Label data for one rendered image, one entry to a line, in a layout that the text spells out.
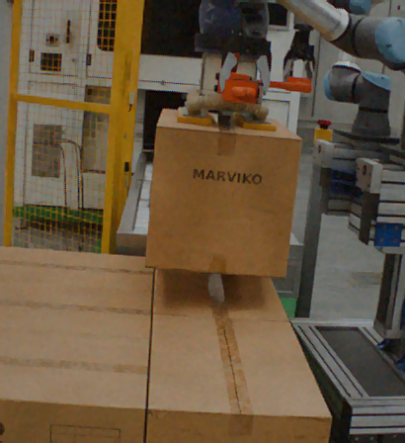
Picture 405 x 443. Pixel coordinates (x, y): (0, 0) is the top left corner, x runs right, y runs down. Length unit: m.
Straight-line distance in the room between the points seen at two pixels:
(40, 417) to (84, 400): 0.10
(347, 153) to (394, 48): 0.90
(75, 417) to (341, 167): 1.58
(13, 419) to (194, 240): 0.76
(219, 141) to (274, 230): 0.29
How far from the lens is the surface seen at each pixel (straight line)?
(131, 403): 1.64
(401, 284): 2.77
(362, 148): 2.87
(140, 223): 3.22
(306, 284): 3.49
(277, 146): 2.08
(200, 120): 2.19
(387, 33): 2.02
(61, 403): 1.63
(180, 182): 2.08
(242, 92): 1.70
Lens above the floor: 1.27
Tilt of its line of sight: 12 degrees down
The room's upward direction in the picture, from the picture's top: 5 degrees clockwise
